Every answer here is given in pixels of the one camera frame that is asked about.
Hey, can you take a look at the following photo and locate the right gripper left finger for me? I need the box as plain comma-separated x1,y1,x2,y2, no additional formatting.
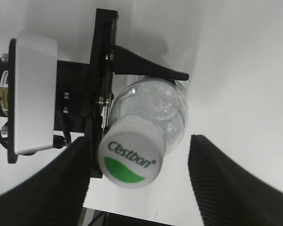
0,137,91,226

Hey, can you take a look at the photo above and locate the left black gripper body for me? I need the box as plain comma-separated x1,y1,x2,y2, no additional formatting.
54,8,118,178

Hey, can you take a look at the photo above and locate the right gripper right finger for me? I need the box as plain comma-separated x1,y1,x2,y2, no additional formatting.
188,135,283,226

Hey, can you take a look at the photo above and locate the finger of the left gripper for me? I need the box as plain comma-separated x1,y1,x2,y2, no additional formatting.
112,45,189,81

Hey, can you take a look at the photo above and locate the clear Cestbon water bottle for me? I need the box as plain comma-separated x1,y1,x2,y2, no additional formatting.
108,76,189,153

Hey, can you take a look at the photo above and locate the white green bottle cap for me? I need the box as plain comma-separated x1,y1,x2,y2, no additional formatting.
98,115,166,189

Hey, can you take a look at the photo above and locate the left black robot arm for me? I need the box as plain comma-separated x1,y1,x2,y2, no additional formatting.
0,9,189,164

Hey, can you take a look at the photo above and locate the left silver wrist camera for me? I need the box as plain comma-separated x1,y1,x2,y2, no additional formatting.
7,31,58,163

